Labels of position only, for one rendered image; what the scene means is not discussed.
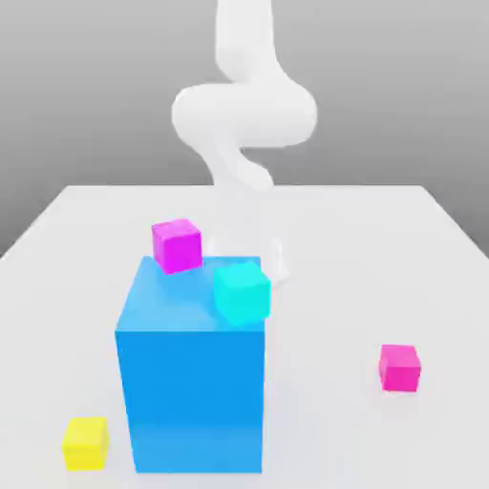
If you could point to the small yellow cube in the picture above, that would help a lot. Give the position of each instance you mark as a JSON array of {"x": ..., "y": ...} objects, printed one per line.
[{"x": 85, "y": 443}]

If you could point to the small cyan cube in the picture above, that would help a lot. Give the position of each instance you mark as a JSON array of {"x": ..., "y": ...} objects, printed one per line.
[{"x": 242, "y": 294}]

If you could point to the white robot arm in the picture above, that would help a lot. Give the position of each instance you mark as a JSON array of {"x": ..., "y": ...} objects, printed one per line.
[{"x": 244, "y": 114}]

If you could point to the large blue box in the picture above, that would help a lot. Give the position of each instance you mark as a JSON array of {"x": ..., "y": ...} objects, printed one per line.
[{"x": 191, "y": 382}]

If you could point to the small magenta cube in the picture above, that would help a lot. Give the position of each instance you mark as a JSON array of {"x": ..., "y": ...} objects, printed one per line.
[{"x": 176, "y": 246}]

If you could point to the small pink cube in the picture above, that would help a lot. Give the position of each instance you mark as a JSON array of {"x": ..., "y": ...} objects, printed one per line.
[{"x": 400, "y": 368}]

